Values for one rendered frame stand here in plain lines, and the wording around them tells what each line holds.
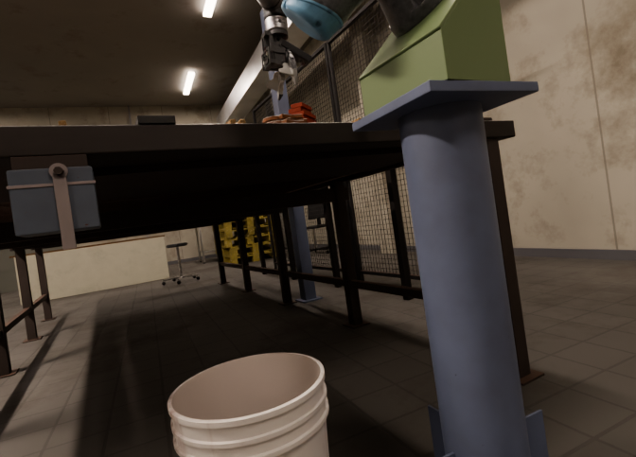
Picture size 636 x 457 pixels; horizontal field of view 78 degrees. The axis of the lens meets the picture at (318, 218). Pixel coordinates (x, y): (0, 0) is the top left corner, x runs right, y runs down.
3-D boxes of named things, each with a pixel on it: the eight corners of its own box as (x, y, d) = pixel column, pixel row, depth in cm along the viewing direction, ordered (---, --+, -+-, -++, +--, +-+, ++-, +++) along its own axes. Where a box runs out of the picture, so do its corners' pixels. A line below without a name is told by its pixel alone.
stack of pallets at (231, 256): (215, 262, 834) (208, 216, 833) (260, 254, 877) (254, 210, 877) (229, 266, 706) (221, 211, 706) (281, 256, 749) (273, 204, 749)
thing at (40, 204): (104, 243, 75) (91, 150, 75) (14, 256, 68) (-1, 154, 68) (104, 244, 85) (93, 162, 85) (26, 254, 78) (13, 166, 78)
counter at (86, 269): (170, 277, 656) (164, 235, 656) (16, 306, 568) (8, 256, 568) (167, 273, 720) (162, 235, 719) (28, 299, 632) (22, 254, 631)
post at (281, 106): (323, 298, 318) (280, 6, 317) (304, 303, 310) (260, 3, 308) (312, 296, 333) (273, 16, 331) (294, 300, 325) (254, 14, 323)
